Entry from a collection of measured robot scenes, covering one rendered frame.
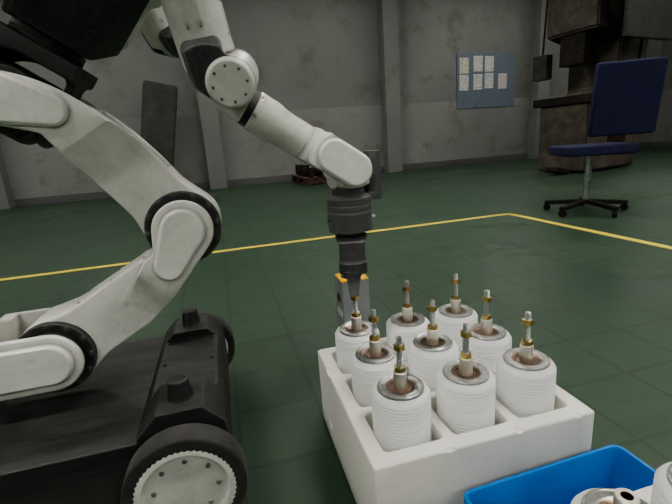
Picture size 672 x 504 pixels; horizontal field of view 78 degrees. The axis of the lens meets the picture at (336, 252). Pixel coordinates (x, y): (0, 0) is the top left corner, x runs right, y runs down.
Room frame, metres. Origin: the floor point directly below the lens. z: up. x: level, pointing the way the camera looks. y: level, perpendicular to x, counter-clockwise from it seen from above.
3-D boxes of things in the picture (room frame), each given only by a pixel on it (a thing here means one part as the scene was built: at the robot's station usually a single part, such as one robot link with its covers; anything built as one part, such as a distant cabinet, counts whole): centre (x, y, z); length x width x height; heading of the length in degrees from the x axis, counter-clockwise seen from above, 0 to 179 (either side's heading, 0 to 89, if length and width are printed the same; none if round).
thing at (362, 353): (0.71, -0.06, 0.25); 0.08 x 0.08 x 0.01
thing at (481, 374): (0.63, -0.20, 0.25); 0.08 x 0.08 x 0.01
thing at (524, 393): (0.65, -0.32, 0.16); 0.10 x 0.10 x 0.18
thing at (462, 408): (0.63, -0.20, 0.16); 0.10 x 0.10 x 0.18
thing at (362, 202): (0.84, -0.04, 0.57); 0.11 x 0.11 x 0.11; 16
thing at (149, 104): (6.81, 2.81, 0.91); 1.09 x 1.09 x 1.82; 15
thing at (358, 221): (0.83, -0.04, 0.45); 0.13 x 0.10 x 0.12; 178
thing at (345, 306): (1.00, -0.03, 0.16); 0.07 x 0.07 x 0.31; 14
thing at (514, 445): (0.74, -0.17, 0.09); 0.39 x 0.39 x 0.18; 14
